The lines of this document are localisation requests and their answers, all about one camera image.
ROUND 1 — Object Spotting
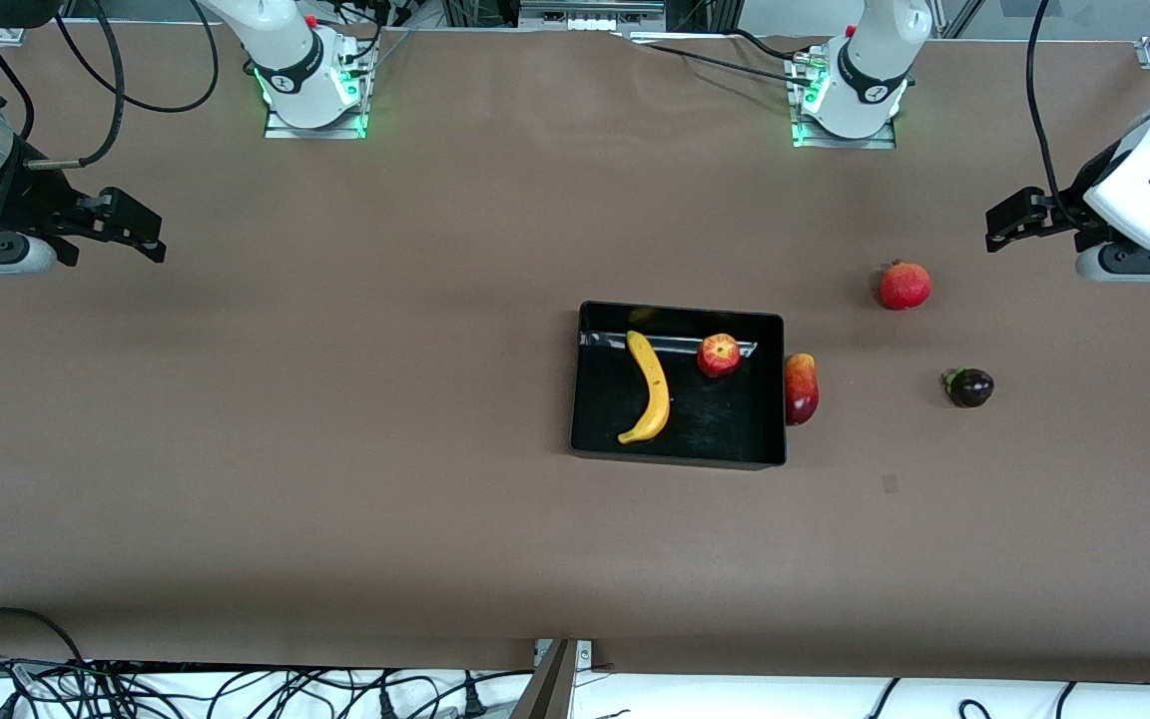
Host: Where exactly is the black cable to arm base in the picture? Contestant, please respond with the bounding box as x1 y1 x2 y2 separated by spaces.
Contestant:
625 38 818 91

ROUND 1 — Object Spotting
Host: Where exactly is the red apple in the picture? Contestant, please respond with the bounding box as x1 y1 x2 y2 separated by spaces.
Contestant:
697 334 742 378

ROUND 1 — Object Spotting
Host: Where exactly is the yellow banana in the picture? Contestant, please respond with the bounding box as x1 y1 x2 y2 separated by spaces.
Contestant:
618 331 673 445

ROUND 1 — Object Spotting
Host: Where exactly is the red yellow mango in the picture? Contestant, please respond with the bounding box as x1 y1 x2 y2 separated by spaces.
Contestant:
785 353 821 427

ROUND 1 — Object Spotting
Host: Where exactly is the brown paper table cover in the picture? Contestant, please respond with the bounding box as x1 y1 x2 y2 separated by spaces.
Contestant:
0 22 1150 686

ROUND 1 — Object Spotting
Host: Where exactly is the thin black looping cable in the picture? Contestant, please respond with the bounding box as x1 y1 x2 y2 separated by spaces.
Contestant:
54 0 222 115

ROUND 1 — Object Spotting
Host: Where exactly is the black plastic box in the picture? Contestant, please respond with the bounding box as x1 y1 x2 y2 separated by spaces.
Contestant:
570 301 788 470

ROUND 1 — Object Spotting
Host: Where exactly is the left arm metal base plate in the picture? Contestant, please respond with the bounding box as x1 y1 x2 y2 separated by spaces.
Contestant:
790 50 898 151

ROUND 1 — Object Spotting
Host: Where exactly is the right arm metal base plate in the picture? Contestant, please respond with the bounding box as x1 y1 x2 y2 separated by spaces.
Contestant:
264 40 369 141

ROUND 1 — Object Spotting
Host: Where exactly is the metal camera mount bar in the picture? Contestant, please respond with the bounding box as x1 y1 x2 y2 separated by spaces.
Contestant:
509 637 596 719

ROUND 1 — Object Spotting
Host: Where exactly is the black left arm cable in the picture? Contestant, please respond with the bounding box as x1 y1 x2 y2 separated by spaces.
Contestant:
1026 0 1077 227

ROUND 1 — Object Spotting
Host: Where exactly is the dark purple eggplant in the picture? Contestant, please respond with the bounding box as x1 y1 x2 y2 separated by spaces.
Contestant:
942 367 995 408

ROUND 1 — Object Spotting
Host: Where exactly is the tangled black cable bundle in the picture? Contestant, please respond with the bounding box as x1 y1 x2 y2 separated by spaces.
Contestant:
0 607 536 719

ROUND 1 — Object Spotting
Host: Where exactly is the grey device with ports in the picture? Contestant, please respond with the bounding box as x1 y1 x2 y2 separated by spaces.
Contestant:
518 0 667 34

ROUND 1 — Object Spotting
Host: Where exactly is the red pomegranate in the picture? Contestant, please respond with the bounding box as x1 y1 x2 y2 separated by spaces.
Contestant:
879 260 933 312

